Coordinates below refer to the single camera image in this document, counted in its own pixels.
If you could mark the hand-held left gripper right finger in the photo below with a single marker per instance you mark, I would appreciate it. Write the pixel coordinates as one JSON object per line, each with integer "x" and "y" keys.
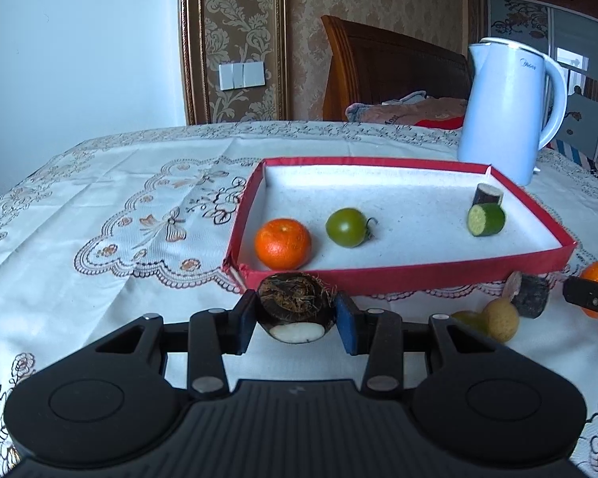
{"x": 346, "y": 323}

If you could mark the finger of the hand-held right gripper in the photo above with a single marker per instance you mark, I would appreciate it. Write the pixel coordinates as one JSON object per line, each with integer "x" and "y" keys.
{"x": 585, "y": 295}

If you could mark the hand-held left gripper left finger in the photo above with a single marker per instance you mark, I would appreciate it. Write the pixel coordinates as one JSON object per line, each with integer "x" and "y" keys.
{"x": 246, "y": 323}

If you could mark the brown taro piece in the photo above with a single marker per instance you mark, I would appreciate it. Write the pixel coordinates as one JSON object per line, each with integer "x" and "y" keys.
{"x": 294, "y": 303}

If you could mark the green round fruit with stem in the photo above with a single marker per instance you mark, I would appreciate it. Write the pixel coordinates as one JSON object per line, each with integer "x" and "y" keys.
{"x": 348, "y": 227}

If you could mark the green cucumber piece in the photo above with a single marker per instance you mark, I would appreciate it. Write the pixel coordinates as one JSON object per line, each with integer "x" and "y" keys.
{"x": 488, "y": 219}

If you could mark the red shallow cardboard box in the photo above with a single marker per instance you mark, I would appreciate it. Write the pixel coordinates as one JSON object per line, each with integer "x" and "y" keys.
{"x": 408, "y": 214}

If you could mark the striped colourful blanket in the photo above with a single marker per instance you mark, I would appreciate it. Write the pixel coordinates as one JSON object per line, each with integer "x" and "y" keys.
{"x": 575, "y": 154}

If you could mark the white electric kettle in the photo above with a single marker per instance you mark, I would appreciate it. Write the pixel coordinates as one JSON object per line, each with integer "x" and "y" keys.
{"x": 503, "y": 109}

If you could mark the pink patterned bedding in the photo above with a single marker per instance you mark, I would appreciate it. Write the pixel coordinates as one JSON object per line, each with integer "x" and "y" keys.
{"x": 403, "y": 109}

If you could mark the red cloth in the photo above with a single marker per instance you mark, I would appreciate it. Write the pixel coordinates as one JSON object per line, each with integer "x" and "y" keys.
{"x": 441, "y": 122}

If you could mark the wardrobe with sliding doors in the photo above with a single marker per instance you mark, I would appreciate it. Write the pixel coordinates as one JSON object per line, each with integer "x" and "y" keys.
{"x": 578, "y": 45}

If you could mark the wooden headboard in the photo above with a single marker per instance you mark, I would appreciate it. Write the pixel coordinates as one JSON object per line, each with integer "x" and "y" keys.
{"x": 393, "y": 64}

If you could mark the white wall switch panel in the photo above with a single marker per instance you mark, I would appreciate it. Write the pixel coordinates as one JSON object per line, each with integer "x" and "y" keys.
{"x": 241, "y": 75}

